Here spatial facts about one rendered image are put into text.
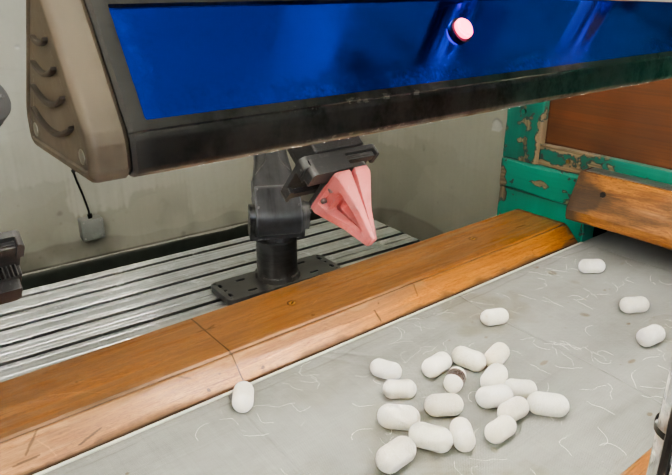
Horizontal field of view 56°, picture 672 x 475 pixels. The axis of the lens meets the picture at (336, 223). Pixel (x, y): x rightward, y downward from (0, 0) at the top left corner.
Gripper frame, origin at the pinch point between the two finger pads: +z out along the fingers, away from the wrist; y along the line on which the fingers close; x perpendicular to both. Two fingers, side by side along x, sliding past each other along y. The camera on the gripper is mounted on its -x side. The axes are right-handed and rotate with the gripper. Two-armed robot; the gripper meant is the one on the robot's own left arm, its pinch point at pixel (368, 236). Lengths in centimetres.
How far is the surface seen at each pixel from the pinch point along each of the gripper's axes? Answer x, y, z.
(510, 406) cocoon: -5.0, -0.3, 21.3
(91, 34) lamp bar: -32.5, -33.6, 2.6
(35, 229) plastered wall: 166, 7, -106
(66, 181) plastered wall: 153, 20, -116
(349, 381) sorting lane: 5.2, -7.2, 12.0
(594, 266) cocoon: 3.1, 33.7, 12.4
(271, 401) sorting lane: 6.6, -15.0, 10.5
